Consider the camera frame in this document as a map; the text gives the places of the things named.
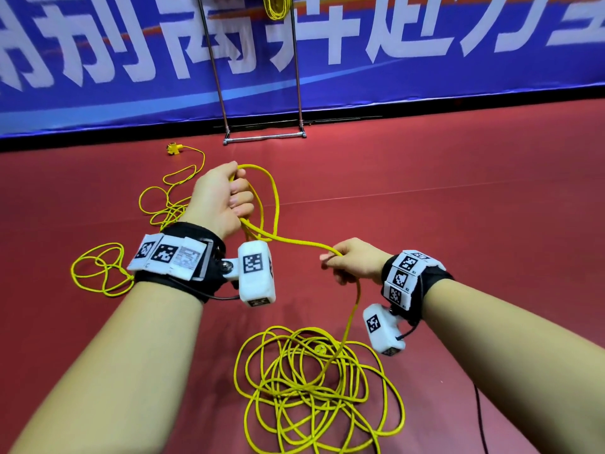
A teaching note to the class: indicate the person's left forearm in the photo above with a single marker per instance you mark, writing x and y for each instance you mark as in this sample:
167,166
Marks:
113,373

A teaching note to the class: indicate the black marker wristband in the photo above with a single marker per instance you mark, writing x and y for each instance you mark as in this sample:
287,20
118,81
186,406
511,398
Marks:
177,260
414,282

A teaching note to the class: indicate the metal rack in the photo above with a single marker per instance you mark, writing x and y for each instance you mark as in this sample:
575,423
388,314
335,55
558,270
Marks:
265,136

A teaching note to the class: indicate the blue banner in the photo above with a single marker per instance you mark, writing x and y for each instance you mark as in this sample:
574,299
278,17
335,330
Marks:
454,52

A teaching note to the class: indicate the person's right hand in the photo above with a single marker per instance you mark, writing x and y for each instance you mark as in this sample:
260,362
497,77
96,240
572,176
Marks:
357,260

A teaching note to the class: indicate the person's right forearm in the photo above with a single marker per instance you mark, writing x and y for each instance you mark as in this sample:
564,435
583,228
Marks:
520,364

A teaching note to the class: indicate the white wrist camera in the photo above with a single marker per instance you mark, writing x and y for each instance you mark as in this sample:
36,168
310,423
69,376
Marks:
383,328
253,272

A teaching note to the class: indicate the person's left hand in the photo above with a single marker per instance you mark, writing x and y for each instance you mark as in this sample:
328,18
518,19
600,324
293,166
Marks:
217,198

